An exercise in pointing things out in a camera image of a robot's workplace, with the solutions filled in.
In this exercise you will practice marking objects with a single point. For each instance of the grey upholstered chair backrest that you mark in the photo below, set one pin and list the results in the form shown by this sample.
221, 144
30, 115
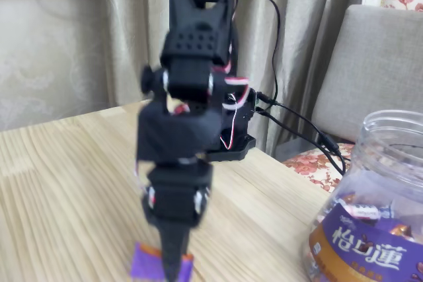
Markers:
380, 64

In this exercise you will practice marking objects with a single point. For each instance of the floral seat cushion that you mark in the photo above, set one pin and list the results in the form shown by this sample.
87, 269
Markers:
307, 166

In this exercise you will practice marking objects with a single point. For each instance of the purple candy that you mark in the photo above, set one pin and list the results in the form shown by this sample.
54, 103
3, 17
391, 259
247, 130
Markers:
145, 262

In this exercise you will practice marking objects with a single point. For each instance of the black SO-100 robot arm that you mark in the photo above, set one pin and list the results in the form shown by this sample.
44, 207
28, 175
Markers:
198, 41

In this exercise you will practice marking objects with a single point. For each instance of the clear plastic jar purple label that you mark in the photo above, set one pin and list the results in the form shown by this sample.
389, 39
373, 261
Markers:
363, 249

